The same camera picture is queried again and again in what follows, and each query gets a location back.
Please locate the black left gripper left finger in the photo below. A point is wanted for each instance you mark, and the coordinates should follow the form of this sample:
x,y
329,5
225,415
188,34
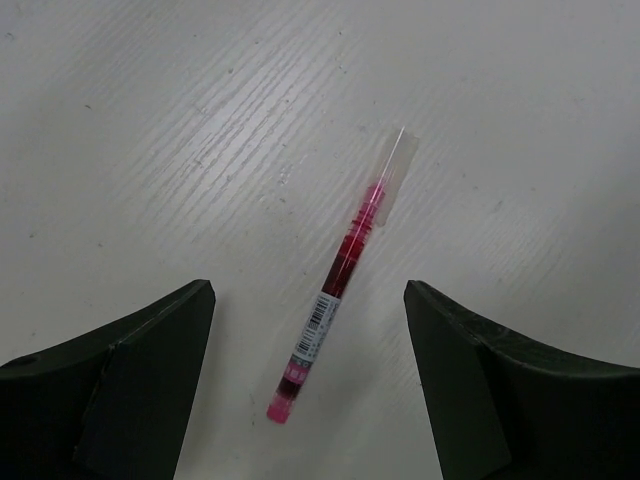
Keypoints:
x,y
113,403

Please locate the red pen with clip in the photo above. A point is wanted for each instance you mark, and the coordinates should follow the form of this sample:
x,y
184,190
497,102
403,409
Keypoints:
x,y
374,207

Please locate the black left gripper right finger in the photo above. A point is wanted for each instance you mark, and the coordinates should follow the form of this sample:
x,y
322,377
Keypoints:
x,y
504,406

